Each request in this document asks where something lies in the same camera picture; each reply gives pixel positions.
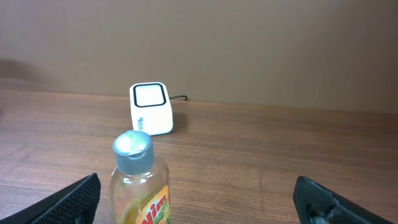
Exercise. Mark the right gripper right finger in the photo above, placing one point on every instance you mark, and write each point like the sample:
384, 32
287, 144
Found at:
315, 203

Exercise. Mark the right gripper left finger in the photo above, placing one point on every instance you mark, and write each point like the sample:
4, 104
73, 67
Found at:
75, 204

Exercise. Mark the yellow Vim dish soap bottle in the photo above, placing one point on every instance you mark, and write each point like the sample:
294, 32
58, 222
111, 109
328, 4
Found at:
139, 187

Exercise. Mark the white barcode scanner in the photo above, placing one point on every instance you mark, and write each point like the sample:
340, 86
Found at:
151, 110

